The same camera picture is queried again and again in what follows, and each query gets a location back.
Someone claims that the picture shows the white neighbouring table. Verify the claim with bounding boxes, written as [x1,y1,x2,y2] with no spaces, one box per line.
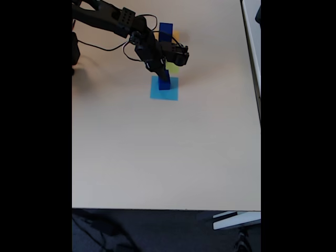
[240,0,261,124]

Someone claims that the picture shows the black floor cable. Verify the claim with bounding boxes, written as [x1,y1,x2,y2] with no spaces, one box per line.
[72,209,137,252]

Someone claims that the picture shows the light blue paper square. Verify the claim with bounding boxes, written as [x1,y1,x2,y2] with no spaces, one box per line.
[149,75,179,101]

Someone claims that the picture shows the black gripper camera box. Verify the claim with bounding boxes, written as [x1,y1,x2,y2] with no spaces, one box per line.
[159,40,190,67]

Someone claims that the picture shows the white table foot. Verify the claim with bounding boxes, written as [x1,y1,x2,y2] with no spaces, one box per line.
[212,211,261,231]

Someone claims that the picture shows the medium blue cube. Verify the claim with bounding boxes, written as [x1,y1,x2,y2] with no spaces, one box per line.
[158,76,172,91]

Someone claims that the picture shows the large blue cube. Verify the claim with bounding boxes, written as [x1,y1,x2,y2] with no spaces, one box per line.
[159,23,174,43]

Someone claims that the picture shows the green paper square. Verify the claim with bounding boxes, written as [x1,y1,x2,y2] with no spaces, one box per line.
[166,62,181,75]

